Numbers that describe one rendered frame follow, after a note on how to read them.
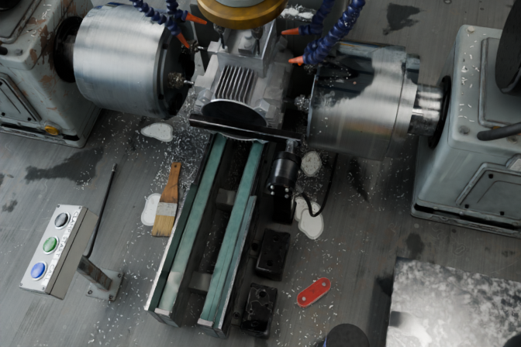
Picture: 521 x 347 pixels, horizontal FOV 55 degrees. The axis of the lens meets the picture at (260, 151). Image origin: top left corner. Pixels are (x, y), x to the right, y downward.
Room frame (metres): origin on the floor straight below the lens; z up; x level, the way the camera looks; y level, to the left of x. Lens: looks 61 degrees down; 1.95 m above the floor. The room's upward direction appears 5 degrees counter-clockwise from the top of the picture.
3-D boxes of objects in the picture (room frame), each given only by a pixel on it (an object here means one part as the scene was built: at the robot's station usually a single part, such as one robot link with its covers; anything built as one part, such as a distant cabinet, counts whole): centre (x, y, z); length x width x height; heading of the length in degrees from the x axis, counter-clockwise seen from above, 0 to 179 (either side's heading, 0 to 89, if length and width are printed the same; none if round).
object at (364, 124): (0.61, -0.25, 1.04); 0.41 x 0.25 x 0.25; 71
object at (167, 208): (0.54, 0.24, 0.80); 0.21 x 0.05 x 0.01; 169
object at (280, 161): (0.63, -0.14, 0.92); 0.45 x 0.13 x 0.24; 161
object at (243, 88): (0.70, 0.02, 1.02); 0.20 x 0.19 x 0.19; 161
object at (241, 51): (0.74, 0.01, 1.11); 0.12 x 0.11 x 0.07; 161
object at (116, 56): (0.80, 0.31, 1.04); 0.37 x 0.25 x 0.25; 71
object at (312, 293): (0.27, -0.09, 0.81); 0.09 x 0.03 x 0.02; 120
